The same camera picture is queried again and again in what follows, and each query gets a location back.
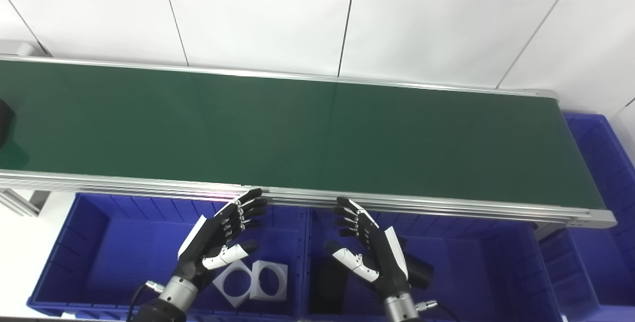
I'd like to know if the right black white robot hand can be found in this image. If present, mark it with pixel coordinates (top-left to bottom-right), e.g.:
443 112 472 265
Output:
325 196 413 299

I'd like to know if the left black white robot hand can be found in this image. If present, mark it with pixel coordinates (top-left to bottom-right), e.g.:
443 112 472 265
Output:
176 188 268 289

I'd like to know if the black cylinder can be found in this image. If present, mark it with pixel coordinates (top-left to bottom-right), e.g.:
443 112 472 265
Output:
397 238 435 290
0 99 16 150
309 257 349 315

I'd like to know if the green conveyor belt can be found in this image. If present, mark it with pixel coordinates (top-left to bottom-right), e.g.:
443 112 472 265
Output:
0 59 607 211
0 54 617 228

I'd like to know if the blue bin with white parts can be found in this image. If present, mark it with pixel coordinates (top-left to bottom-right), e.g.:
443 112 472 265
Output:
27 193 306 321

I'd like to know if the blue bin with black parts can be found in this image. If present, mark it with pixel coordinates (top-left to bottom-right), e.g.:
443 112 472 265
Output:
303 205 564 322

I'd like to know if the aluminium conveyor leg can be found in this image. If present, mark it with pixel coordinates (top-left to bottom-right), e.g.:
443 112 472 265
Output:
533 222 566 241
0 188 50 217

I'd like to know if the empty blue bin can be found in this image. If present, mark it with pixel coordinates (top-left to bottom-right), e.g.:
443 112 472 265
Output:
538 112 635 322

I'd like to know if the grey conveyor end cap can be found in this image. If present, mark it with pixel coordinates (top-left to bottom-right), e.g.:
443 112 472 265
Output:
0 40 36 57

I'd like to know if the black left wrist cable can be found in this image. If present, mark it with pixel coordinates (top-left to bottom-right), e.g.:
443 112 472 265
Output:
127 281 165 322

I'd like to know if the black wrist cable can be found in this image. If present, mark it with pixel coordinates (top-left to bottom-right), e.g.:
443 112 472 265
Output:
417 301 462 322
127 281 165 322

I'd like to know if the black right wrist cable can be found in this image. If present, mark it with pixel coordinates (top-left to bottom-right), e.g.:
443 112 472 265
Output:
417 301 462 322

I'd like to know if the white square ring part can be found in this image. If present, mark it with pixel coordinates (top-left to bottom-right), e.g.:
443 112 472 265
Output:
250 260 288 302
213 260 254 308

